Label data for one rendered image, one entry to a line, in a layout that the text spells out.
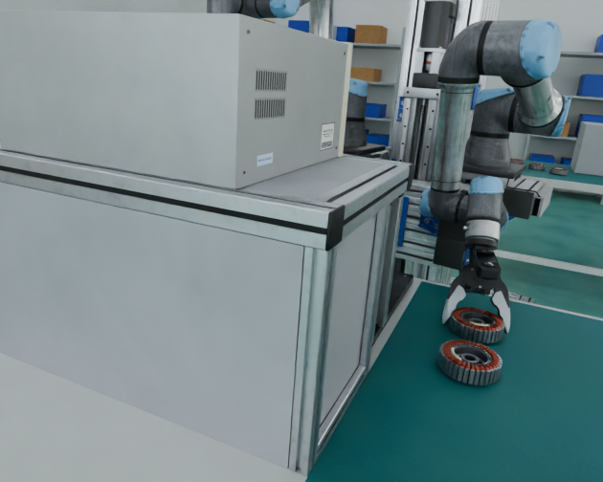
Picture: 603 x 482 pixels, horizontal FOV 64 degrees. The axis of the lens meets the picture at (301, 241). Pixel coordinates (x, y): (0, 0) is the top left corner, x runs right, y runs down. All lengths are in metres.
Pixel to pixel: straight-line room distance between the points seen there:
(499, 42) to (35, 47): 0.88
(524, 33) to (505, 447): 0.81
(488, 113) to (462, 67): 0.40
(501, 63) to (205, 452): 0.96
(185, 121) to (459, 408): 0.63
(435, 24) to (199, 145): 1.25
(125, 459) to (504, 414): 0.59
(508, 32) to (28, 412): 1.14
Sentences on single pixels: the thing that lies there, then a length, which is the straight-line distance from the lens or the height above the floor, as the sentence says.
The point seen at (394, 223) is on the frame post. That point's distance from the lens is 0.97.
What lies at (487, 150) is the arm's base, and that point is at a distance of 1.60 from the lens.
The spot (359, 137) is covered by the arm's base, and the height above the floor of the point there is 1.07.
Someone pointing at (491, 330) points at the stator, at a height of 0.78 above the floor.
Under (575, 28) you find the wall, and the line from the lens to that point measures 7.68.
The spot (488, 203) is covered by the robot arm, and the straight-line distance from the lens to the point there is 1.19.
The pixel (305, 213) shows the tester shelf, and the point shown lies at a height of 1.11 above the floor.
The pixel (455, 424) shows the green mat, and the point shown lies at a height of 0.75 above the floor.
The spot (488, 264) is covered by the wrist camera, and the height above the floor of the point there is 0.91.
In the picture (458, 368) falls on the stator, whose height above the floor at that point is 0.78.
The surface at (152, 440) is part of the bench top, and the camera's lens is 0.78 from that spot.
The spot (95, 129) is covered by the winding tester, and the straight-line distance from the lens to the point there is 0.75.
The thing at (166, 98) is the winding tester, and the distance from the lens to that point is 0.66.
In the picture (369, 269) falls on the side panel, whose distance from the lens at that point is 0.81.
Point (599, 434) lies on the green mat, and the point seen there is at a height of 0.75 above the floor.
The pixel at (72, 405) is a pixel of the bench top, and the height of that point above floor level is 0.75.
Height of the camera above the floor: 1.25
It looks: 18 degrees down
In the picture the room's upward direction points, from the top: 4 degrees clockwise
